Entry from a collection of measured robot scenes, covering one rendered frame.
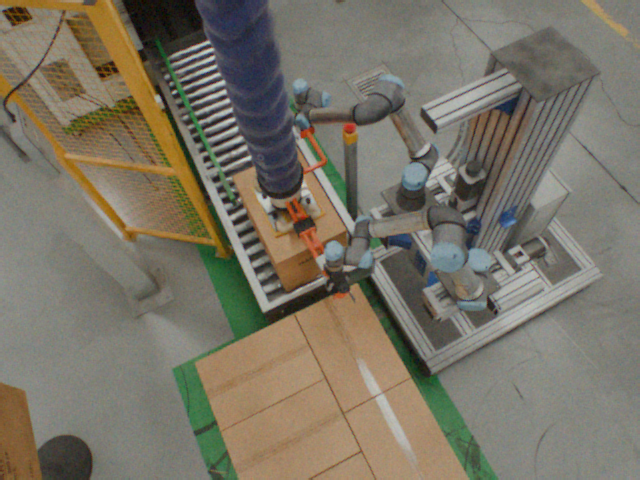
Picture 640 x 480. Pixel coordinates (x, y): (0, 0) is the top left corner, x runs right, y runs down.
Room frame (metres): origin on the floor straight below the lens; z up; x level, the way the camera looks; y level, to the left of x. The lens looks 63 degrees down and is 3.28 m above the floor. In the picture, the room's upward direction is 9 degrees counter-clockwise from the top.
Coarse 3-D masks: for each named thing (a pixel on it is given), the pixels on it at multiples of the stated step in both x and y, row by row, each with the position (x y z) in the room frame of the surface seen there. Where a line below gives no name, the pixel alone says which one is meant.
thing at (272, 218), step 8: (256, 192) 1.53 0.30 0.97; (256, 200) 1.48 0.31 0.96; (264, 208) 1.42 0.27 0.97; (264, 216) 1.38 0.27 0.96; (272, 216) 1.36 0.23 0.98; (280, 216) 1.36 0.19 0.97; (272, 224) 1.32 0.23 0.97; (272, 232) 1.28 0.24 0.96; (280, 232) 1.27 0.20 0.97; (288, 232) 1.27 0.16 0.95
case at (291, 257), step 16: (304, 160) 1.70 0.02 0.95; (240, 176) 1.66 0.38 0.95; (240, 192) 1.56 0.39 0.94; (320, 192) 1.48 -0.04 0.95; (256, 208) 1.44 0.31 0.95; (256, 224) 1.35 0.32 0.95; (320, 224) 1.29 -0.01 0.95; (336, 224) 1.27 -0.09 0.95; (272, 240) 1.24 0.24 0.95; (288, 240) 1.22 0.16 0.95; (304, 240) 1.21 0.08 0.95; (320, 240) 1.19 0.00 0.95; (336, 240) 1.21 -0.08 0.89; (272, 256) 1.15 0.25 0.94; (288, 256) 1.13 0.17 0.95; (304, 256) 1.15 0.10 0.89; (288, 272) 1.12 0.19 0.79; (304, 272) 1.14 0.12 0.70; (320, 272) 1.17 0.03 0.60; (288, 288) 1.11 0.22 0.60
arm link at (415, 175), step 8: (408, 168) 1.33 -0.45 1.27; (416, 168) 1.33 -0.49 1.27; (424, 168) 1.32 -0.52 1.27; (408, 176) 1.29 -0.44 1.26; (416, 176) 1.29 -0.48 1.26; (424, 176) 1.28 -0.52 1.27; (408, 184) 1.26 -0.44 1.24; (416, 184) 1.25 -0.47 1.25; (424, 184) 1.26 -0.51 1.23; (408, 192) 1.26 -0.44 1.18; (416, 192) 1.25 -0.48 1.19
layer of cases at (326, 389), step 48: (288, 336) 0.85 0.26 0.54; (336, 336) 0.81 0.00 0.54; (384, 336) 0.77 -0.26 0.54; (240, 384) 0.63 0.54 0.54; (288, 384) 0.59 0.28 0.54; (336, 384) 0.56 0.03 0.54; (384, 384) 0.52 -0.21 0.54; (240, 432) 0.39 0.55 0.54; (288, 432) 0.36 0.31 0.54; (336, 432) 0.32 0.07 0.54; (384, 432) 0.29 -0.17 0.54; (432, 432) 0.25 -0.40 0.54
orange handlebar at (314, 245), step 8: (312, 136) 1.74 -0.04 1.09; (320, 152) 1.63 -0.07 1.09; (312, 168) 1.54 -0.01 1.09; (296, 200) 1.37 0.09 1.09; (288, 208) 1.33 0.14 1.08; (296, 216) 1.28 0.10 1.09; (312, 232) 1.17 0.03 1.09; (312, 240) 1.13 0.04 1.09; (312, 248) 1.09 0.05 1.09; (320, 248) 1.08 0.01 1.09; (336, 296) 0.83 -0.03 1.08; (344, 296) 0.83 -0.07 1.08
